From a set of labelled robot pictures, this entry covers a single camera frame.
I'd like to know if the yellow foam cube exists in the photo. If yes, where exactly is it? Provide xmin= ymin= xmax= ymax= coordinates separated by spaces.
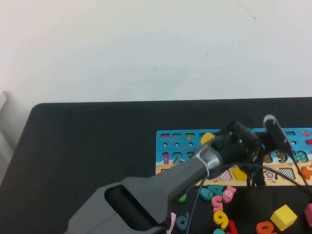
xmin=270 ymin=204 xmax=298 ymax=232

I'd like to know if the colourful wooden number puzzle board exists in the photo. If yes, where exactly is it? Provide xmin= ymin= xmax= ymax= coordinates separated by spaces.
xmin=155 ymin=128 xmax=312 ymax=187

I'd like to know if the yellow rubber duck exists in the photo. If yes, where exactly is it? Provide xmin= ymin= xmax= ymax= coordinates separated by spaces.
xmin=201 ymin=133 xmax=215 ymax=144

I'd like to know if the pink wooden number five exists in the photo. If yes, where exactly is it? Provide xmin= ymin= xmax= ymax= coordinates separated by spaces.
xmin=211 ymin=195 xmax=224 ymax=214

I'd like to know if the pink wooden fish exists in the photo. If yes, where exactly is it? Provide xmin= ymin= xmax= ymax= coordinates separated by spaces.
xmin=222 ymin=185 xmax=237 ymax=203

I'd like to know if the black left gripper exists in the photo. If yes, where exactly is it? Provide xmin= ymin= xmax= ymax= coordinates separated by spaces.
xmin=243 ymin=141 xmax=266 ymax=188

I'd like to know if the yellow wooden pentagon piece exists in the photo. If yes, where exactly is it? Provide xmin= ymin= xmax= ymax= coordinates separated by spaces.
xmin=233 ymin=167 xmax=248 ymax=180

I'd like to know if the teal wooden number four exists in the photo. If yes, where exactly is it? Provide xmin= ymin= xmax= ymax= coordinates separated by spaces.
xmin=208 ymin=184 xmax=224 ymax=197

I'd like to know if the yellow wooden number nine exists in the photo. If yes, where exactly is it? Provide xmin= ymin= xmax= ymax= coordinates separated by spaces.
xmin=213 ymin=211 xmax=230 ymax=230

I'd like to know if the orange wooden number piece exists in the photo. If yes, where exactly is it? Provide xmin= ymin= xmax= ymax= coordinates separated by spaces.
xmin=255 ymin=220 xmax=277 ymax=234

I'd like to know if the orange wooden plus piece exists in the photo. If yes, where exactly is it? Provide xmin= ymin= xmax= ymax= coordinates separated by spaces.
xmin=300 ymin=165 xmax=312 ymax=180

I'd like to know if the blue wooden number six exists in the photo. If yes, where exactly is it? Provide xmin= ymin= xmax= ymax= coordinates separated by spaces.
xmin=175 ymin=211 xmax=191 ymax=231

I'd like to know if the lilac foam cube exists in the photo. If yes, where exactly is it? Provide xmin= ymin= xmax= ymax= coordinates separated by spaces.
xmin=168 ymin=212 xmax=176 ymax=234

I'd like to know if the magenta foam cube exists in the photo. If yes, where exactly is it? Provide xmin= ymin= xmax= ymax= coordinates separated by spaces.
xmin=304 ymin=202 xmax=312 ymax=221

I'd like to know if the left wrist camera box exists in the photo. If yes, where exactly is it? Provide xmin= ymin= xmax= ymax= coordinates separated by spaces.
xmin=262 ymin=114 xmax=292 ymax=156

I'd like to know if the red wooden number seven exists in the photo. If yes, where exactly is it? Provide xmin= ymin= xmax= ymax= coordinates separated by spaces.
xmin=228 ymin=219 xmax=238 ymax=234

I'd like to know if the teal wooden fish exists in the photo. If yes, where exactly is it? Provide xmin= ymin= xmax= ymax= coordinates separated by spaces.
xmin=199 ymin=187 xmax=215 ymax=201

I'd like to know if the black camera cable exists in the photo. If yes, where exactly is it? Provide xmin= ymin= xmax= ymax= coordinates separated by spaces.
xmin=186 ymin=146 xmax=312 ymax=232

